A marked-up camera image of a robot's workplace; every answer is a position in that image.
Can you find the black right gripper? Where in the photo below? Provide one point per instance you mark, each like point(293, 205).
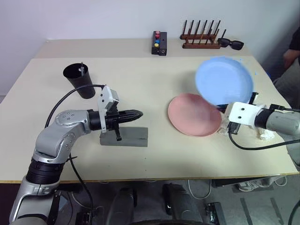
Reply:
point(233, 127)

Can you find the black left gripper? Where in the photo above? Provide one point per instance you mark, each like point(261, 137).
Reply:
point(113, 119)

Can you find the blue plate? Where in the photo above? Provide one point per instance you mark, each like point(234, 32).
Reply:
point(222, 79)

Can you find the clear gel pen grey grip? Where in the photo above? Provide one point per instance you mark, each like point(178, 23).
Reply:
point(81, 69)

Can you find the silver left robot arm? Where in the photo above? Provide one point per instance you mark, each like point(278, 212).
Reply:
point(58, 131)

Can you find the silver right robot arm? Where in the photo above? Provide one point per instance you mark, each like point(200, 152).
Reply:
point(281, 122)

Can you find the bystander bare hand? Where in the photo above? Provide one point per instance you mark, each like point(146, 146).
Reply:
point(290, 58)

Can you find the crumpled clear plastic wrap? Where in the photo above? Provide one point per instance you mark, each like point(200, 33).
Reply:
point(223, 126)

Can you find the grey felt whiteboard eraser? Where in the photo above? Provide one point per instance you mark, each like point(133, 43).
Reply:
point(133, 137)

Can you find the pink plate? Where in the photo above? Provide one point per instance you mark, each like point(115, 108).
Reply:
point(192, 114)

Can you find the crumpled white paper ball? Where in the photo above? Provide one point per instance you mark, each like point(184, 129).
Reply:
point(266, 134)

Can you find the black pen cup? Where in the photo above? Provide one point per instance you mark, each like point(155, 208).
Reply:
point(82, 84)

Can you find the black sunglasses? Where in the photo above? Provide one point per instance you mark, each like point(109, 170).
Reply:
point(230, 43)

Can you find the wooden peg rack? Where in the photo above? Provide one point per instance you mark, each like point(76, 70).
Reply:
point(200, 39)

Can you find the person in dark shirt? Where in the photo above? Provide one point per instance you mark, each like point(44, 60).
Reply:
point(293, 79)

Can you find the black box with coloured buttons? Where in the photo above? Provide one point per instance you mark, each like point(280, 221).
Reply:
point(156, 43)

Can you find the plain black box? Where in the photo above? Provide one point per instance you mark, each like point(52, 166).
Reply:
point(163, 44)

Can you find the white sneaker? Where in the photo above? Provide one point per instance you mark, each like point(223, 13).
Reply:
point(248, 186)

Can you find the dark rounded shape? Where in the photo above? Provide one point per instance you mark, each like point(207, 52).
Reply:
point(122, 206)
point(180, 204)

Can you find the black floor device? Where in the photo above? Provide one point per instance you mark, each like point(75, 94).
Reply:
point(215, 213)

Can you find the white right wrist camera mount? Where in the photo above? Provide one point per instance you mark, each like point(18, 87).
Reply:
point(241, 116)

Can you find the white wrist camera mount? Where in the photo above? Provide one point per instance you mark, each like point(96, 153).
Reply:
point(241, 116)
point(107, 98)

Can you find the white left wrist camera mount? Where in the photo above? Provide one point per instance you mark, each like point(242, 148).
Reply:
point(107, 98)

